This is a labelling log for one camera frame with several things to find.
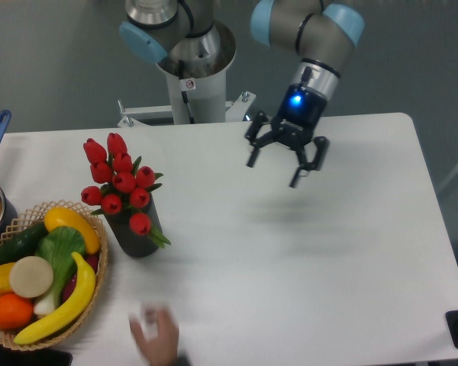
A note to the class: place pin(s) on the orange fruit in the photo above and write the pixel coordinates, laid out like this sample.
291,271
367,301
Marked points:
15,311

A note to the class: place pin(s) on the beige round disc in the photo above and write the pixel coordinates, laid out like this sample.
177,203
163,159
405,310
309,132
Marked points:
31,277

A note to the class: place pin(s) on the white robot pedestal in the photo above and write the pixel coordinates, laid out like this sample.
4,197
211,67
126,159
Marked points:
196,74

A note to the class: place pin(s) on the dark red vegetable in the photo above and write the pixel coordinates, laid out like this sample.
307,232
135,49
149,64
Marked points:
93,261

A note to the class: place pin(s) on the woven wicker basket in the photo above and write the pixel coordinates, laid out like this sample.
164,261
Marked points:
35,215

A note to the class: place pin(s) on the dark grey ribbed vase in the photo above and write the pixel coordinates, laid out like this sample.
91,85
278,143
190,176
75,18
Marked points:
134,245

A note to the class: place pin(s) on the green cucumber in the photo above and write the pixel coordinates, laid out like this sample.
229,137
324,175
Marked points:
22,244

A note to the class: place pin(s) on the red tulip bouquet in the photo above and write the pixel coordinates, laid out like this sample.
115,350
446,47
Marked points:
120,183

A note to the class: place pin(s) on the black object bottom left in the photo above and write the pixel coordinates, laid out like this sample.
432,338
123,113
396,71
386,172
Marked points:
40,357

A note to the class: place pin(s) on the blurred human hand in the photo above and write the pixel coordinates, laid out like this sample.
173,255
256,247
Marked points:
162,349

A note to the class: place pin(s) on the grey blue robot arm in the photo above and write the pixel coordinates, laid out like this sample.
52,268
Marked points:
323,34

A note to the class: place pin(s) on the yellow banana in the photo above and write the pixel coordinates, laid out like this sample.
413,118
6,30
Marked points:
68,311

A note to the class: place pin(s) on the green bok choy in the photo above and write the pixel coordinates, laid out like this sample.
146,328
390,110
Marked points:
57,248

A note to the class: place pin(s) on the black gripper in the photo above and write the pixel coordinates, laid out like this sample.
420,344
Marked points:
293,127

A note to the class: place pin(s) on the yellow squash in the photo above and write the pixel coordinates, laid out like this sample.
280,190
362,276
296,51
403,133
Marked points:
63,216

